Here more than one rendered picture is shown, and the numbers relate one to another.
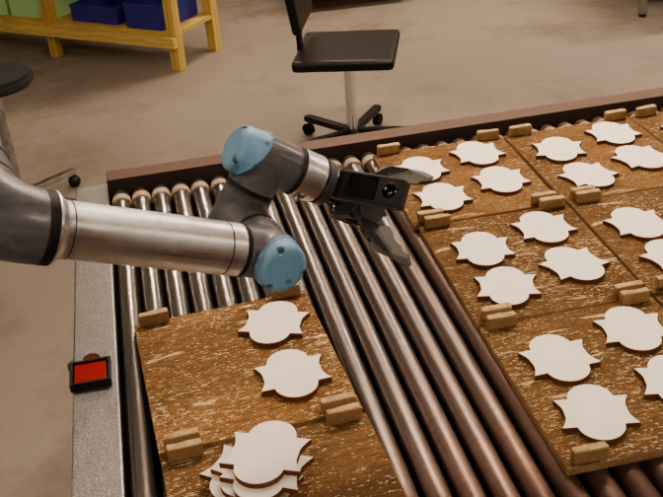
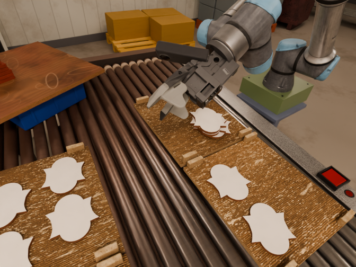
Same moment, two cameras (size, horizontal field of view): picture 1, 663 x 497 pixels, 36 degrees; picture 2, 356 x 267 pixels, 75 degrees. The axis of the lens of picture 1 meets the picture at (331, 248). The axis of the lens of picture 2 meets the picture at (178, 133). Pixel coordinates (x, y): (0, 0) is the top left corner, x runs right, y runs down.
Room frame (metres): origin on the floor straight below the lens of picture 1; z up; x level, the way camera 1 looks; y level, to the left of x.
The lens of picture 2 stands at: (1.86, -0.25, 1.55)
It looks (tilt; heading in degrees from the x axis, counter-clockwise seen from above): 42 degrees down; 158
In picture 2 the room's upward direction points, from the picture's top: 5 degrees clockwise
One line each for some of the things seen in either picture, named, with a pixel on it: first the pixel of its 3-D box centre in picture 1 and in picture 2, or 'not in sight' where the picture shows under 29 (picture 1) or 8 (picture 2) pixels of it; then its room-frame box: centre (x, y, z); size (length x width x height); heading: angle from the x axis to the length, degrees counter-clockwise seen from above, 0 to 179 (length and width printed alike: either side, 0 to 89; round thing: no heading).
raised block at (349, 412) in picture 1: (343, 413); (189, 156); (1.36, 0.00, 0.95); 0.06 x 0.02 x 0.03; 103
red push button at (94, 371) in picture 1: (91, 374); (332, 178); (1.57, 0.47, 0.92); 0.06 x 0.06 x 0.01; 10
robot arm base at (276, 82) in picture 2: not in sight; (280, 76); (1.02, 0.62, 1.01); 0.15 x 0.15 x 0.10
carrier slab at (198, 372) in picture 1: (240, 366); (262, 191); (1.55, 0.19, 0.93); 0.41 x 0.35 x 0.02; 13
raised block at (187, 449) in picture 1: (184, 450); (245, 132); (1.30, 0.26, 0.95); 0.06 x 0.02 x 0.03; 103
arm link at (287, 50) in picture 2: not in sight; (289, 54); (1.03, 0.62, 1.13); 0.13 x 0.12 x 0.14; 24
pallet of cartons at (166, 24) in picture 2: not in sight; (150, 32); (-1.95, 0.65, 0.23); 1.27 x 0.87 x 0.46; 101
